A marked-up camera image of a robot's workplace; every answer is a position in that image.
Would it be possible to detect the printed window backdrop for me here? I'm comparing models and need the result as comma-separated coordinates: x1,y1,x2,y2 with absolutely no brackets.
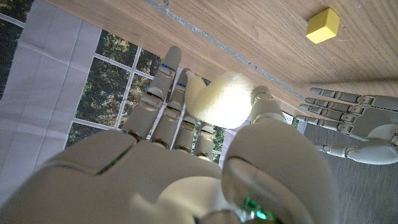
0,0,249,206

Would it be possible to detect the pale yellow sponge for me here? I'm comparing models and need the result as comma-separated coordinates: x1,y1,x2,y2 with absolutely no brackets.
184,71,256,129

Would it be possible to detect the small yellow cube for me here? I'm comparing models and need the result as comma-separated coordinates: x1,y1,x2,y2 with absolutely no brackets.
305,7,341,45

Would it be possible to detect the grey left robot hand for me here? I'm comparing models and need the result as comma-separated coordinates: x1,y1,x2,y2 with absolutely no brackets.
294,86,398,166

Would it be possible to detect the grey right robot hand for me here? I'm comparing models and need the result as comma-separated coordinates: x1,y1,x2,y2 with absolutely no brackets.
0,45,340,224

